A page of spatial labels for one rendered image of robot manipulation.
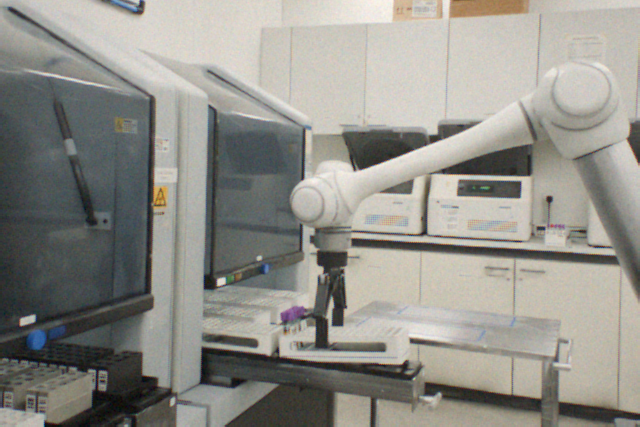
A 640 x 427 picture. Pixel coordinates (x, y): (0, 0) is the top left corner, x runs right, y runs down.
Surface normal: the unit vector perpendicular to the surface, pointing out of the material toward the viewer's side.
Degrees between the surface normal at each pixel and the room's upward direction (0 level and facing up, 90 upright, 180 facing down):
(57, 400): 90
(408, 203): 90
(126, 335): 90
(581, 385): 90
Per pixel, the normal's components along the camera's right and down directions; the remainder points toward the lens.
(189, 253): 0.94, 0.04
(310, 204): -0.39, 0.07
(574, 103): -0.26, -0.15
